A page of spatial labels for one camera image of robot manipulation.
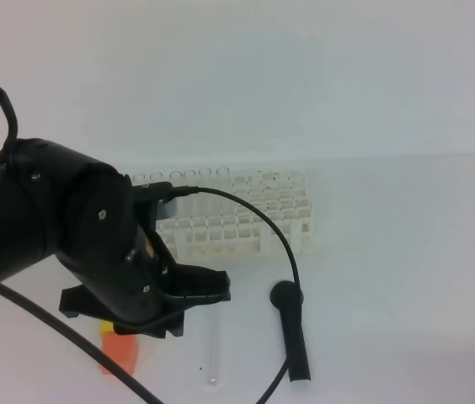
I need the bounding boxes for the yellow cube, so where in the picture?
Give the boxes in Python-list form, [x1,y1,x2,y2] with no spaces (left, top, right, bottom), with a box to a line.
[99,322,114,336]

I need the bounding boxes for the white plastic test tube rack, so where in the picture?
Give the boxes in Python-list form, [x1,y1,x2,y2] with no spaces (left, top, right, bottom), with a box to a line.
[152,167,318,259]

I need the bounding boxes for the black plastic scoop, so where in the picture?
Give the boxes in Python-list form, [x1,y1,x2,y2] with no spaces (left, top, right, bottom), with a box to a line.
[270,280,312,382]

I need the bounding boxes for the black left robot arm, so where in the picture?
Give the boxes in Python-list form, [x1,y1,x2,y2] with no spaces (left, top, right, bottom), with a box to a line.
[0,139,231,338]

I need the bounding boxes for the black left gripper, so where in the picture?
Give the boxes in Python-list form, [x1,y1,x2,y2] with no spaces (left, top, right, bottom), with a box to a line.
[47,162,231,338]

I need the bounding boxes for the orange cube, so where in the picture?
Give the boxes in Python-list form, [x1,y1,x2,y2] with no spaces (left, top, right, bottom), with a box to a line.
[101,332,139,375]

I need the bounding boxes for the clear glass test tube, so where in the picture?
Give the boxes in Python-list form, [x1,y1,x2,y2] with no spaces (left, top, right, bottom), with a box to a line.
[206,305,222,386]

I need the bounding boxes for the black cable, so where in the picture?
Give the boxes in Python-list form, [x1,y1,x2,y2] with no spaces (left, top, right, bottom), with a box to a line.
[0,82,304,404]

